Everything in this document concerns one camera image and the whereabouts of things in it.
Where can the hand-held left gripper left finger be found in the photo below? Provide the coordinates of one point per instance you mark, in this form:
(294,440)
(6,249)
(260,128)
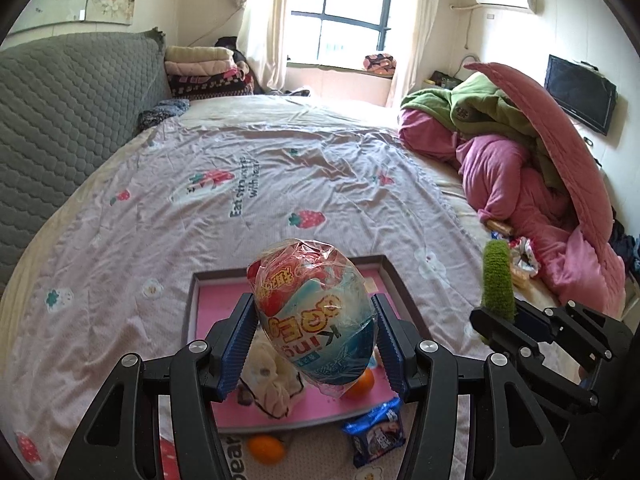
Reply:
(240,345)

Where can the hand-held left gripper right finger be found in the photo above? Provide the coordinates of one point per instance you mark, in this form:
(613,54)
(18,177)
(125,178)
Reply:
(392,345)

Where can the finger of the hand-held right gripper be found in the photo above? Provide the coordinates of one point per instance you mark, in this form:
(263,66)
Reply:
(532,325)
(495,330)

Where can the orange tangerine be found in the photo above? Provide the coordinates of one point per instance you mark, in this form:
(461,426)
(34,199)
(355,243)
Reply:
(265,448)
(362,384)

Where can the grey shallow box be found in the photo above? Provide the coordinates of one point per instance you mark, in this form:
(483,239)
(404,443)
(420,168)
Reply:
(191,310)

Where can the plastic snack packet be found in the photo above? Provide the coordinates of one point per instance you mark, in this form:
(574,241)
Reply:
(310,320)

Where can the blue cookie packet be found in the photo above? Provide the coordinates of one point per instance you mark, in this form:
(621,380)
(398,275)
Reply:
(375,430)

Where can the large yellow wafer packet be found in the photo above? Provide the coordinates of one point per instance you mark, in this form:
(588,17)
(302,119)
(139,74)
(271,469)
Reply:
(520,277)

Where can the floral crumpled wrapper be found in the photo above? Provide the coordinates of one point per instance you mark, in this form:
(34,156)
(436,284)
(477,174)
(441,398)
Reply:
(525,255)

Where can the small yellow wafer packet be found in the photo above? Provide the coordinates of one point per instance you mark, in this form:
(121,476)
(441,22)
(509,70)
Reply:
(500,227)

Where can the dark clothing pile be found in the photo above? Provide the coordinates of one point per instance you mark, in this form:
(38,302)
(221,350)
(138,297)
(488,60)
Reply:
(625,250)

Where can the cream mattress cover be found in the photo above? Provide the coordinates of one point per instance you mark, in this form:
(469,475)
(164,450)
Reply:
(450,185)

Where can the magenta blanket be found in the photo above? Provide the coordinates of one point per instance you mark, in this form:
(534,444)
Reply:
(500,175)

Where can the pink quilted blanket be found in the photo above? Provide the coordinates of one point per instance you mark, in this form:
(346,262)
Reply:
(550,125)

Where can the green blanket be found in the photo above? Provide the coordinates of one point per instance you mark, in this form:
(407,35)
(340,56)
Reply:
(480,105)

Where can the black television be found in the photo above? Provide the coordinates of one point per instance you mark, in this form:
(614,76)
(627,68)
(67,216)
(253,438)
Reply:
(580,92)

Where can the dark blue patterned cloth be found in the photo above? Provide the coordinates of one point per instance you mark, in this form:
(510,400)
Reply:
(162,110)

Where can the small dark box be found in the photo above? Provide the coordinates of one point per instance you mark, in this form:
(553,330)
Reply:
(445,81)

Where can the dark patterned folded blanket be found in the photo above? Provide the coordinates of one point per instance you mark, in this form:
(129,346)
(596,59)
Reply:
(210,85)

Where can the pink folded blanket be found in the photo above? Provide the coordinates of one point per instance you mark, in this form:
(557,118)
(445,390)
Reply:
(200,66)

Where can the grey quilted headboard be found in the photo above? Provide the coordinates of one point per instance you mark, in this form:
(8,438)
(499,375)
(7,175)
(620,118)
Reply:
(65,110)

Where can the cream folded blanket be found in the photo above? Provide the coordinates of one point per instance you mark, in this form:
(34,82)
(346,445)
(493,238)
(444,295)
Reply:
(195,53)

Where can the black clothing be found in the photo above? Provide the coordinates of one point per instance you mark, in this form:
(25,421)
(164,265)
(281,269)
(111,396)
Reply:
(227,45)

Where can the cream curtain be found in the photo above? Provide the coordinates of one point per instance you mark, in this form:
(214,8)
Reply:
(425,25)
(262,25)

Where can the dark framed window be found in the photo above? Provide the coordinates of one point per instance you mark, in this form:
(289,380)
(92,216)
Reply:
(350,10)

